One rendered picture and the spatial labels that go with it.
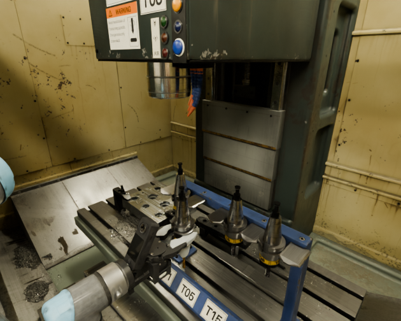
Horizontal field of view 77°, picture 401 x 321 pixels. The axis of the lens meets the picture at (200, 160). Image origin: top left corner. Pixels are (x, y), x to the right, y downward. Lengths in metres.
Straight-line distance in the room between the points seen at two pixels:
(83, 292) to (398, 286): 1.48
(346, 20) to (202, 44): 0.97
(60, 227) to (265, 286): 1.20
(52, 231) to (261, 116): 1.31
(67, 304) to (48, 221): 1.20
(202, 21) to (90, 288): 0.60
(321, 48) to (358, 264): 1.16
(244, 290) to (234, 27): 0.81
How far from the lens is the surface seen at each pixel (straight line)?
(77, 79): 1.89
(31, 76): 1.80
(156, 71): 0.90
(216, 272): 1.02
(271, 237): 0.63
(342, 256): 1.74
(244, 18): 0.74
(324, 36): 1.16
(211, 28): 0.64
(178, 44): 0.60
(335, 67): 1.46
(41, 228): 1.74
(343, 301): 1.05
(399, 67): 1.44
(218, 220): 0.71
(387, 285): 1.69
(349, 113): 1.49
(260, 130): 1.24
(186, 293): 0.91
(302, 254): 0.66
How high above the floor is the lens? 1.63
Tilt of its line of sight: 22 degrees down
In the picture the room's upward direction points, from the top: straight up
